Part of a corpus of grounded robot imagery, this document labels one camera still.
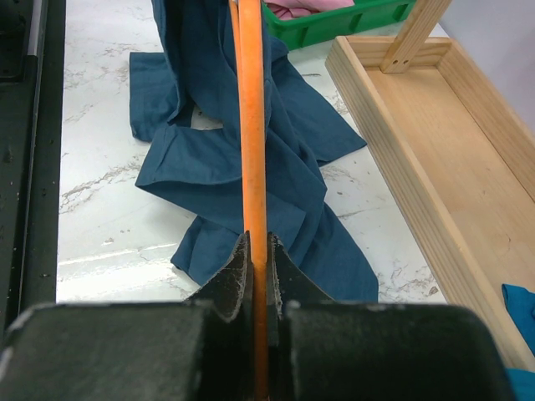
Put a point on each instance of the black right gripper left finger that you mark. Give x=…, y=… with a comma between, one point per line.
x=198, y=349

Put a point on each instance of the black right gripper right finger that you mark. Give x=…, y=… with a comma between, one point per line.
x=327, y=350

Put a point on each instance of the dark blue t-shirt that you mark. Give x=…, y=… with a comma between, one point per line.
x=238, y=137

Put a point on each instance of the orange plastic hanger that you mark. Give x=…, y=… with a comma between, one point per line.
x=247, y=32

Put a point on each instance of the teal t-shirt on rack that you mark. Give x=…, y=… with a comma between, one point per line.
x=519, y=303

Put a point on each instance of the wooden clothes rack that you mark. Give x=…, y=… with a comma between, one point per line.
x=457, y=159

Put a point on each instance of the green plastic tray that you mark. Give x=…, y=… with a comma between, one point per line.
x=321, y=27

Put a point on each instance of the pink cloth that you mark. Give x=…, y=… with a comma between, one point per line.
x=292, y=9

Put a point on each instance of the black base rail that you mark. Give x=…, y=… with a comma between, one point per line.
x=32, y=93

